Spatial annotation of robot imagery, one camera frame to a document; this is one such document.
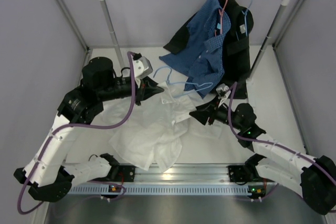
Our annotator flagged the light blue hanger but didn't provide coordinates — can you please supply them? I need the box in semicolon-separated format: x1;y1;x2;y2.
153;66;214;98

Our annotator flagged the blue hanger under black shirt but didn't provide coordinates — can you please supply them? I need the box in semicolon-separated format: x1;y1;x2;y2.
231;0;254;41

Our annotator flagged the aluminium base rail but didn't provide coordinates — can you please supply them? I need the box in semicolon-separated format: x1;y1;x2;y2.
93;164;252;185

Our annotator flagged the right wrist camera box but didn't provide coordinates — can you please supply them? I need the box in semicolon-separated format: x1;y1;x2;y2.
216;83;231;107

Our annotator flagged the aluminium frame post left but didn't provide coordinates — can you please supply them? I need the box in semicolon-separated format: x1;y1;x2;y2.
55;0;89;53

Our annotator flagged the pink wire hanger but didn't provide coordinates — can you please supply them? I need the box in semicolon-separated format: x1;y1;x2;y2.
215;0;228;36

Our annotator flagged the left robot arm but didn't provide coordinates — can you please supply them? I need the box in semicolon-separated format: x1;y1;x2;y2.
14;52;163;202

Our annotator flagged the white shirt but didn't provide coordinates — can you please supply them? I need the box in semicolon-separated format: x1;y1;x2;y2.
107;82;222;172

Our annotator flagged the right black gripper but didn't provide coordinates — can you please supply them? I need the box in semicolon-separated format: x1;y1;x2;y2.
189;95;243;131

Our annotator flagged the blue checked shirt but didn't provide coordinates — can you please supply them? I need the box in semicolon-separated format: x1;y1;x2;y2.
159;0;231;98

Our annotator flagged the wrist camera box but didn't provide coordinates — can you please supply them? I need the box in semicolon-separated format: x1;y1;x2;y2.
132;54;153;79
216;83;231;107

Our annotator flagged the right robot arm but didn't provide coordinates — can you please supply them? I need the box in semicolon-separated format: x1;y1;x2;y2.
190;99;335;215

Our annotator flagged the aluminium frame post right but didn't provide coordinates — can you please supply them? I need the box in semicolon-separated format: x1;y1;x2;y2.
272;0;306;50

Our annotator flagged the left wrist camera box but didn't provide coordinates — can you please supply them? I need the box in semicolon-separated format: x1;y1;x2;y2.
132;54;153;79

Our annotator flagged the aluminium frame post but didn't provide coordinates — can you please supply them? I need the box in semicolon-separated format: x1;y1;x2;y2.
55;0;89;53
272;0;306;50

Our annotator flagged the perforated cable duct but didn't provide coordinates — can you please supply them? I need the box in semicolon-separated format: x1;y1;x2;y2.
69;184;253;196

